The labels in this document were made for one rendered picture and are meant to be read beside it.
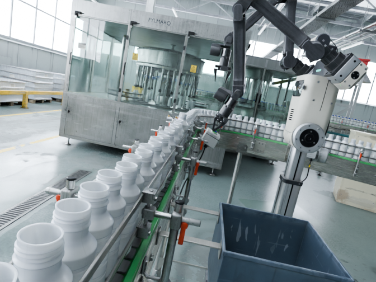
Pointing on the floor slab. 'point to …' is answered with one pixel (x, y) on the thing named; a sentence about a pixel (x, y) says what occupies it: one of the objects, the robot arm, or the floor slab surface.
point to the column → (150, 5)
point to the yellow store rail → (28, 94)
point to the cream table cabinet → (344, 192)
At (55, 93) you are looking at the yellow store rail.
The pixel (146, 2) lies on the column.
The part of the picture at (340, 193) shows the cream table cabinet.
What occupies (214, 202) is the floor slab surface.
